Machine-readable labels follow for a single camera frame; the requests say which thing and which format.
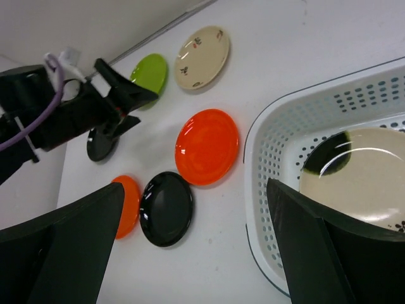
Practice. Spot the beige plate with black blot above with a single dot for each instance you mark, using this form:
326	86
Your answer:
359	173

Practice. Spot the black plate centre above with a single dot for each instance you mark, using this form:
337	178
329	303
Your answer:
166	209

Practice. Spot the orange plate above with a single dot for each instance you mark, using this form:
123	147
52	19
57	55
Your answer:
130	211
207	147

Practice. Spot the beige plate with characters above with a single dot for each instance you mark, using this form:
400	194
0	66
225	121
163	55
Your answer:
201	57

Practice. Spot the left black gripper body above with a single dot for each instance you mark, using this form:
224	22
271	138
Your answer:
89	110

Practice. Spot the black plate left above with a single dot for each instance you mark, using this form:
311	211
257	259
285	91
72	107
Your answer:
99	147

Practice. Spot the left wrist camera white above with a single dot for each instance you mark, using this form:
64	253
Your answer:
66	79

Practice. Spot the orange plate right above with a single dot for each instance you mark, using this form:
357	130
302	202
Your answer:
207	147

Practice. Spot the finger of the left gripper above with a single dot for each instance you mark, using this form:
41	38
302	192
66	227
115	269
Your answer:
123	94
113	129

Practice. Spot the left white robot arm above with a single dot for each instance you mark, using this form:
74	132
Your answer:
36	116

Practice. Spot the white perforated plastic bin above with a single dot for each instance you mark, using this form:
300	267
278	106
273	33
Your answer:
288	129

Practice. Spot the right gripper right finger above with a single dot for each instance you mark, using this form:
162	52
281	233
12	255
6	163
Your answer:
330	257

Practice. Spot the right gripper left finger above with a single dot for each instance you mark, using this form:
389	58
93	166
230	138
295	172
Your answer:
61	256

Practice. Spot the orange plate left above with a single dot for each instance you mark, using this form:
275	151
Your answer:
130	211

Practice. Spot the green plate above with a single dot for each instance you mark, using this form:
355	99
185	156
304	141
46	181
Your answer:
151	73

